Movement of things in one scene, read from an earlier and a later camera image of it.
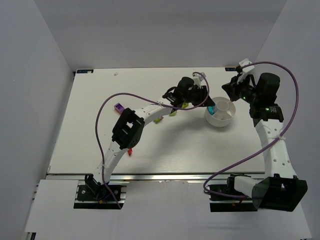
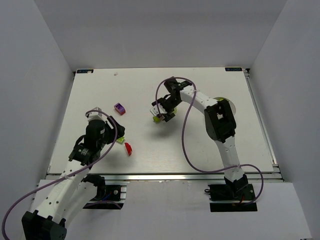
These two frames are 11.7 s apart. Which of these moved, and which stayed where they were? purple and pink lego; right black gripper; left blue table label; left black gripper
Moved: left black gripper; right black gripper
Stayed: purple and pink lego; left blue table label
